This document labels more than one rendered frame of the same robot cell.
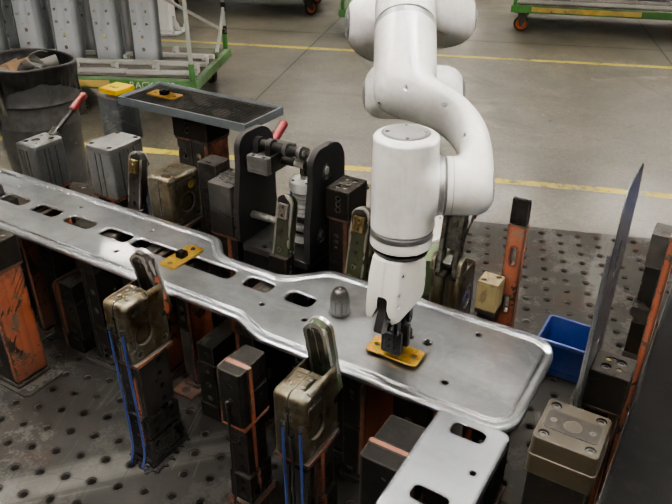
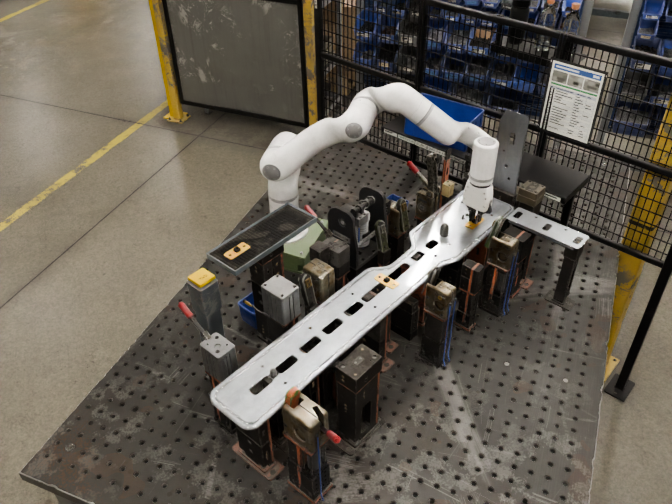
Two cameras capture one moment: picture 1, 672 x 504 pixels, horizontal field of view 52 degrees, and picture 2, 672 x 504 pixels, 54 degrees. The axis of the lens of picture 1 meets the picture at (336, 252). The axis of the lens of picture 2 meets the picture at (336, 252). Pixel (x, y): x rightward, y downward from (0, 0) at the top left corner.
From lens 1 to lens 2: 2.29 m
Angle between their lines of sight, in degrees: 64
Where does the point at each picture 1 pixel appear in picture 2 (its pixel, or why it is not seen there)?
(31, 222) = (327, 349)
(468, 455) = (528, 216)
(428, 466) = (534, 225)
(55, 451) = (429, 402)
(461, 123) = (474, 130)
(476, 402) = (502, 210)
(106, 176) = (295, 305)
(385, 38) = (440, 119)
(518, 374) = not seen: hidden behind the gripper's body
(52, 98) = not seen: outside the picture
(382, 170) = (493, 156)
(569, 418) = (529, 186)
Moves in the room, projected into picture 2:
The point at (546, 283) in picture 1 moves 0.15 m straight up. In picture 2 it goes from (324, 205) to (323, 178)
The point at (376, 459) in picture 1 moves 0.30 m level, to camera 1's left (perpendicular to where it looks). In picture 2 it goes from (525, 238) to (529, 294)
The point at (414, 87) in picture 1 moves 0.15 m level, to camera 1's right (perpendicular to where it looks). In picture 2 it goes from (462, 128) to (463, 108)
